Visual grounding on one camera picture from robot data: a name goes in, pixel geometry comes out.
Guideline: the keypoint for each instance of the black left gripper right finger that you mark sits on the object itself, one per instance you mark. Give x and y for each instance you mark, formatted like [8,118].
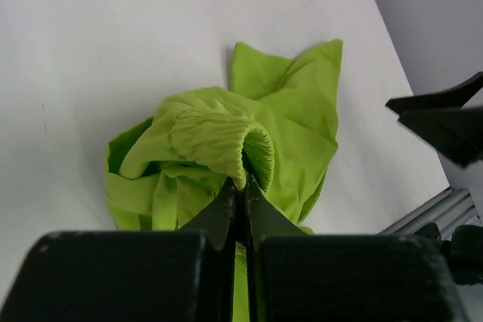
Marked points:
[293,276]

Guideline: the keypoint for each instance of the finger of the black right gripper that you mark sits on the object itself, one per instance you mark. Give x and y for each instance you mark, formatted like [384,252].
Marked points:
[454,133]
[454,97]

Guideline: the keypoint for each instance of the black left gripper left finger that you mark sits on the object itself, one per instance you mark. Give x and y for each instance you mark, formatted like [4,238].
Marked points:
[185,275]

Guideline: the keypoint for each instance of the lime green shorts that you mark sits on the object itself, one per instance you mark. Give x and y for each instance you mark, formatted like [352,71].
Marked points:
[278,122]

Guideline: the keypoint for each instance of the aluminium frame rail front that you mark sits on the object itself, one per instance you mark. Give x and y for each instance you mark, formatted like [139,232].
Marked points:
[448,210]

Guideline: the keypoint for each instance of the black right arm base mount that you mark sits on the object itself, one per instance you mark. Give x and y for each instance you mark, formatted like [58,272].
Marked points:
[463,252]

